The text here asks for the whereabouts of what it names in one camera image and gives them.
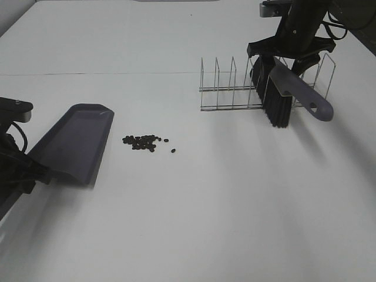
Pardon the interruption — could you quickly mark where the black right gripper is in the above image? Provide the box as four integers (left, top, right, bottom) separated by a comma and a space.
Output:
247, 0, 336, 76

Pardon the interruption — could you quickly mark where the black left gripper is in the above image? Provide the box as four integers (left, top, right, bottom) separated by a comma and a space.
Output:
1, 130, 52, 203

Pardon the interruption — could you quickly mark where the purple hand brush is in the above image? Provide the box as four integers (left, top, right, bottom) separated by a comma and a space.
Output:
250, 55, 334, 128

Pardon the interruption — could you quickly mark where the purple plastic dustpan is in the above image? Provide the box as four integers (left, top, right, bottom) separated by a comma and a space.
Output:
28, 103, 115, 186

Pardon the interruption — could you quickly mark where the pile of coffee beans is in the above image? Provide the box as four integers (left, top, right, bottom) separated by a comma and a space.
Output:
122, 135, 169, 153

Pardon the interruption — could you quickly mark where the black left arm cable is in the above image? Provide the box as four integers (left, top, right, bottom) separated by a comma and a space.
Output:
7, 120, 29, 155

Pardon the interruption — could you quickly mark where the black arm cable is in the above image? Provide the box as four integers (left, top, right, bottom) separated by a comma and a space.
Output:
321, 0, 376, 41
7, 120, 29, 155

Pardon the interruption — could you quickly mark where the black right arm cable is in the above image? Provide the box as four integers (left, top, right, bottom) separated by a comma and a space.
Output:
321, 0, 376, 41

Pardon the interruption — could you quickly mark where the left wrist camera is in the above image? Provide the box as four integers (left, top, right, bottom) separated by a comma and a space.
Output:
1, 97, 33, 123

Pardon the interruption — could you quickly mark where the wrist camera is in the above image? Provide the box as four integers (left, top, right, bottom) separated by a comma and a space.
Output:
1, 97, 33, 123
259, 0, 292, 18

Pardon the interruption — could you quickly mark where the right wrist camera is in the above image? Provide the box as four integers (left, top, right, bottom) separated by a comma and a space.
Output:
259, 0, 292, 18

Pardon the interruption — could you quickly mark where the chrome wire rack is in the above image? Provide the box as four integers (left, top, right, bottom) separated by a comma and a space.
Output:
199, 52, 337, 112

